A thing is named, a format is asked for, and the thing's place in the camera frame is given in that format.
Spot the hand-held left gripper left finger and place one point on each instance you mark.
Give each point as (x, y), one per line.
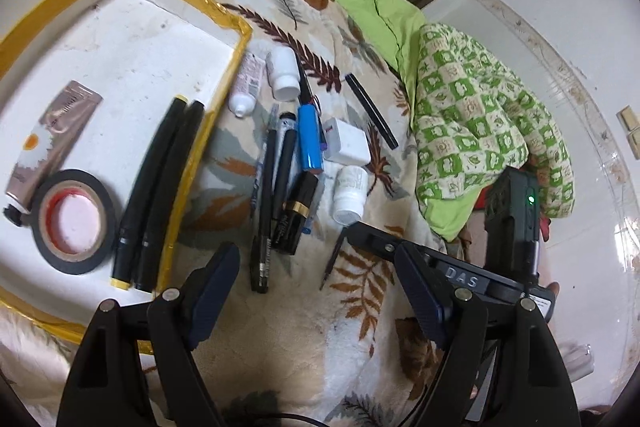
(215, 297)

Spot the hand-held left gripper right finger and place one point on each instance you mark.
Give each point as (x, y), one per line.
(425, 302)

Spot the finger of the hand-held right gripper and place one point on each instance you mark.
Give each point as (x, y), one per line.
(372, 239)

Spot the thin black refill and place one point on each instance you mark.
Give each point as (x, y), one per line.
(334, 259)

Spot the small white bottle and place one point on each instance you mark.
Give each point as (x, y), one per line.
(350, 194)

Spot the black mascara with gold band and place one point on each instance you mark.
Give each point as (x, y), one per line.
(297, 212)

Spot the black tapered eyeliner pen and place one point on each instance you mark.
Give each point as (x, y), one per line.
(262, 232)

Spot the white charger adapter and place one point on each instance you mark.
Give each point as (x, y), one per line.
(347, 142)

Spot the silver tube with black cap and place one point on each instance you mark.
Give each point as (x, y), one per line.
(287, 119)

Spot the white tray with yellow tape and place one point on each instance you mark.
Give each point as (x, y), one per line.
(125, 57)

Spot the red cloth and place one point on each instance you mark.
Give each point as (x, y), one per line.
(484, 199)

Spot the leaf print blanket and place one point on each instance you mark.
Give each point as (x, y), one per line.
(300, 337)

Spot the short black liner pen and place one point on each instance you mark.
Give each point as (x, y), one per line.
(285, 167)

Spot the slim black stick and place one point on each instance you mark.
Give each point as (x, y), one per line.
(372, 112)

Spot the green patterned cloth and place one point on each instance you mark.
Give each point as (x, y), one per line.
(475, 107)

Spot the black marker with yellow ends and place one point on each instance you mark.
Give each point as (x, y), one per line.
(145, 187)

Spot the clear pen with blue print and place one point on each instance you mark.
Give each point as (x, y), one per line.
(261, 157)

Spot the thin black pen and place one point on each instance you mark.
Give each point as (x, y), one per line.
(303, 84)

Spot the black tape roll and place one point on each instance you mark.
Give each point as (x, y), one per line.
(50, 257)

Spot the large white bottle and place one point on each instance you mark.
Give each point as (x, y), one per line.
(283, 72)

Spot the white tube with pink print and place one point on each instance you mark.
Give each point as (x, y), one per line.
(248, 82)

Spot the pink brown cream tube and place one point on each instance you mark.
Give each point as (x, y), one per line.
(55, 132)

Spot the light green cloth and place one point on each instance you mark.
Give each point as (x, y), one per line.
(370, 2)

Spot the wall switch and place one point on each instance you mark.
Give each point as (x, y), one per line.
(630, 127)

